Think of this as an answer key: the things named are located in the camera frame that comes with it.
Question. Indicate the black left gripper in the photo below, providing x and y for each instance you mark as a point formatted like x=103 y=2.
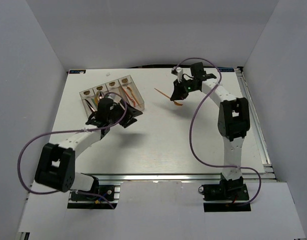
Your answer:
x=128 y=119

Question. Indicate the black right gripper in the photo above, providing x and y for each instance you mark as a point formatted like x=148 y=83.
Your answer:
x=177 y=93

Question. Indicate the orange plastic fork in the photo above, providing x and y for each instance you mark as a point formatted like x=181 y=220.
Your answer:
x=129 y=97
x=175 y=102
x=135 y=94

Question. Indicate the silver metal spoon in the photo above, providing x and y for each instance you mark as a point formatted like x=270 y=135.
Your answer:
x=99 y=95

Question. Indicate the dark iridescent metal knife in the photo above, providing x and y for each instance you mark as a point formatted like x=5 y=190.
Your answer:
x=89 y=107

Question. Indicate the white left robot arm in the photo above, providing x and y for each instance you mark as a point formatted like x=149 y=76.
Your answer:
x=56 y=167

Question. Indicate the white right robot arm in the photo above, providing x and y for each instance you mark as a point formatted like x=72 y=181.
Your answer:
x=233 y=117

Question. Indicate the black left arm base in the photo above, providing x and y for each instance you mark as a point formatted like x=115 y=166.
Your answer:
x=106 y=197

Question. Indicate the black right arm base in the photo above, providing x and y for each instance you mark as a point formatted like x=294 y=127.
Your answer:
x=216 y=201

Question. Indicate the clear four-compartment organizer tray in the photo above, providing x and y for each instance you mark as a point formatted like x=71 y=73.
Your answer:
x=123 y=86

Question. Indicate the blue label sticker right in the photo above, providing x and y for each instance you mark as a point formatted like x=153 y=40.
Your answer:
x=226 y=70

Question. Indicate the blue label sticker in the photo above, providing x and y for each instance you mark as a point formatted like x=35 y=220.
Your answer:
x=77 y=71
x=226 y=70

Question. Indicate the blue label sticker left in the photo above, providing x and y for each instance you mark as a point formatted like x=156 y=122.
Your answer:
x=77 y=71

